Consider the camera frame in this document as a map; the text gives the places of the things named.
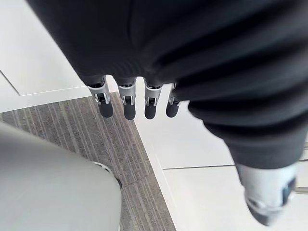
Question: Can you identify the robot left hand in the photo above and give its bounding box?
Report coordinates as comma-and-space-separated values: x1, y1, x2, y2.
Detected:
25, 0, 308, 226

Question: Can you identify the white cabinet door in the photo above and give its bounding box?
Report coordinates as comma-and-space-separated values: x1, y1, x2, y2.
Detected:
109, 74, 238, 169
163, 165, 308, 231
0, 0, 91, 96

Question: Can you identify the silver robot left leg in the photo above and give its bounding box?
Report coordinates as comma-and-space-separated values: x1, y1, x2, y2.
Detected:
0, 121, 123, 231

